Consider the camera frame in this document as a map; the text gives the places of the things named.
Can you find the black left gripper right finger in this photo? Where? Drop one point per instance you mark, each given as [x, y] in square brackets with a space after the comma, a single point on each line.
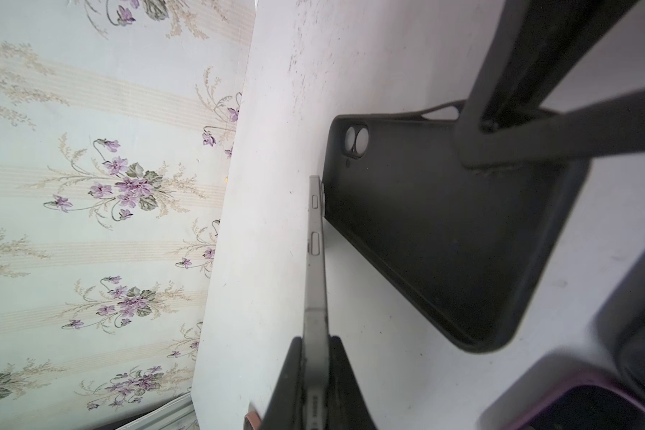
[346, 407]

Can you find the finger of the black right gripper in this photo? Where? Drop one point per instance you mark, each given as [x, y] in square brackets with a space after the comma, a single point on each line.
[536, 45]
[607, 128]

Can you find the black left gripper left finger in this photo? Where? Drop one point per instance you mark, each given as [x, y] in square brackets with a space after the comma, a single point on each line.
[285, 410]

